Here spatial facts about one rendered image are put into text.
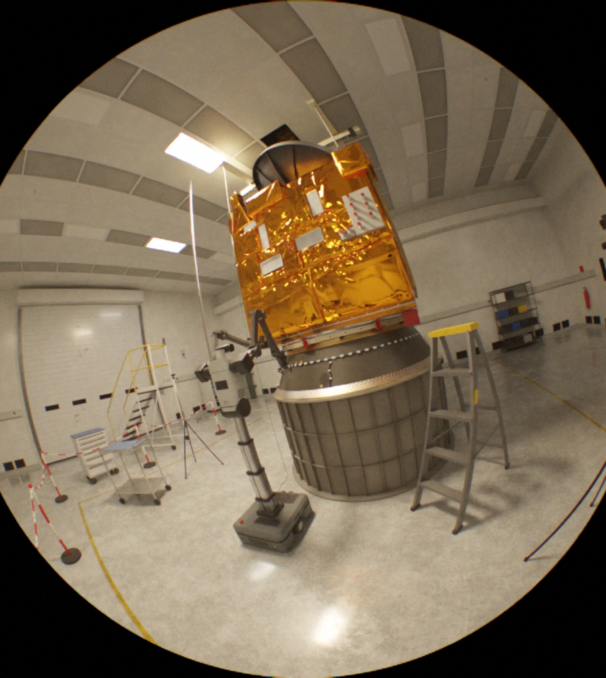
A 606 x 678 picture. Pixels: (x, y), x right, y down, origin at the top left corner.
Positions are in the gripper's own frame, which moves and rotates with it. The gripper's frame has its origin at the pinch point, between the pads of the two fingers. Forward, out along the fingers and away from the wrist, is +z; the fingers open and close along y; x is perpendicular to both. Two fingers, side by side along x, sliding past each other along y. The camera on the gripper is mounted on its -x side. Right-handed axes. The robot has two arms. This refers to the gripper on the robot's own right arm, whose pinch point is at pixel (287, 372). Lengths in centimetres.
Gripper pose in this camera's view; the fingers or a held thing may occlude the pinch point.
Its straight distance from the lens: 224.2
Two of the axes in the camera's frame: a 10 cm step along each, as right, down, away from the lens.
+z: 3.9, 8.2, 4.3
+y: -9.0, 2.4, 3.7
